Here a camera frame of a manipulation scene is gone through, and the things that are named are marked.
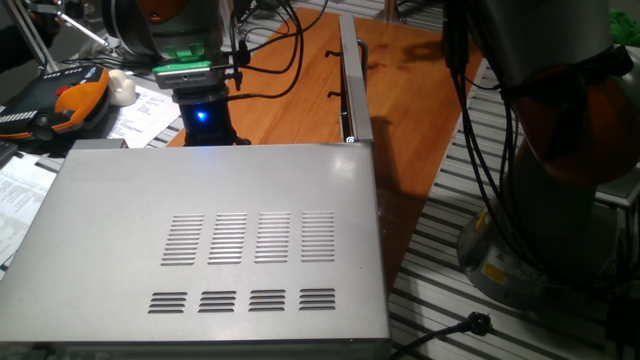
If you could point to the silver orange robot arm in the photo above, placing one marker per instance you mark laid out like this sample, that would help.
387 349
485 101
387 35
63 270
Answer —
550 40

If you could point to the silver wrist camera green mount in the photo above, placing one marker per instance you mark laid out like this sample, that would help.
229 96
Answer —
187 72

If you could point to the silver microwave oven body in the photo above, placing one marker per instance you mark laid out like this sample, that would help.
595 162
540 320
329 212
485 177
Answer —
150 200

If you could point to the printed paper sheet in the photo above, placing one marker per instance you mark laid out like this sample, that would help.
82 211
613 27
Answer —
20 200
145 112

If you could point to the orange black teach pendant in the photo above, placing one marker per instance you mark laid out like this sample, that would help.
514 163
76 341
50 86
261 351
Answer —
75 95

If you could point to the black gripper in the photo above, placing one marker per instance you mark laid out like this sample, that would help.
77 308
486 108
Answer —
207 122

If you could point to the forearm in black sleeve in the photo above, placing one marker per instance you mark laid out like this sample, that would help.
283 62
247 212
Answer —
20 45

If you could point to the white duck figure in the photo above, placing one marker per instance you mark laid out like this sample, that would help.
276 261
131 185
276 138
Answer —
121 90

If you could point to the green cloth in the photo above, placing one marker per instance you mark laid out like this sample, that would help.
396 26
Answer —
625 27

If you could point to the wooden board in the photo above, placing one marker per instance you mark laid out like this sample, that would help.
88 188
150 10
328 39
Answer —
410 100

